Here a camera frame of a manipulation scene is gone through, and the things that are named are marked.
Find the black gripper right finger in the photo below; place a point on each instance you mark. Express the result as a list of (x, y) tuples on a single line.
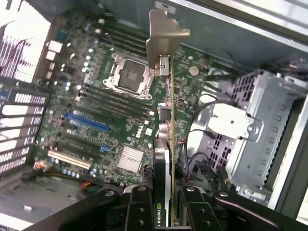
[(195, 211)]

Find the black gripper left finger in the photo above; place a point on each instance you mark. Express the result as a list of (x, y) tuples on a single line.
[(139, 211)]

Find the silver chipset heatsink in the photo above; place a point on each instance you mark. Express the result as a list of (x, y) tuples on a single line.
[(132, 158)]

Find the green Dell motherboard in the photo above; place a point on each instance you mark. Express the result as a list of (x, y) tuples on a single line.
[(115, 134)]

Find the white expansion slot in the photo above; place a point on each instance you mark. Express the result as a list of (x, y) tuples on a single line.
[(69, 159)]

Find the blue expansion slot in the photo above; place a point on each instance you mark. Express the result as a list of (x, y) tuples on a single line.
[(86, 121)]

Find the perforated metal drive cage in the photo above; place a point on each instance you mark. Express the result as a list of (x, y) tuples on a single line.
[(264, 108)]

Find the metal CPU socket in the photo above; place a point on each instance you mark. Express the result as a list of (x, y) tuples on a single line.
[(128, 74)]

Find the silver coin battery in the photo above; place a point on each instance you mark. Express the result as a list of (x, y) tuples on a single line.
[(194, 71)]

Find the dark grey open PC case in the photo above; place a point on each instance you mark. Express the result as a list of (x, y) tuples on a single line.
[(240, 36)]

